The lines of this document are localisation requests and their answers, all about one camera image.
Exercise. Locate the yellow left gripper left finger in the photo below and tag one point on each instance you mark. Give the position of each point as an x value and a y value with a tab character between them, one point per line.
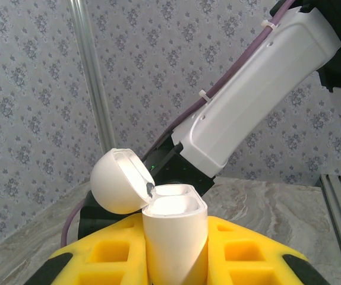
105	255

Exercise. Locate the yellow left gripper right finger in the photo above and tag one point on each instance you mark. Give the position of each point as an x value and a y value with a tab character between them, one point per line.
247	258

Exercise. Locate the white earbud charging case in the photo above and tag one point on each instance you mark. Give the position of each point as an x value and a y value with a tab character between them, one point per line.
173	243

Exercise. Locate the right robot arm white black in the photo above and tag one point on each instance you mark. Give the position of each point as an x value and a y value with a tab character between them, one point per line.
256	98

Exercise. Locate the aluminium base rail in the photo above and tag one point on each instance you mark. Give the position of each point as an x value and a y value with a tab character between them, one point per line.
337	207

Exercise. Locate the aluminium frame post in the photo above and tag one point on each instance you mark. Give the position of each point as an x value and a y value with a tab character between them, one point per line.
92	74

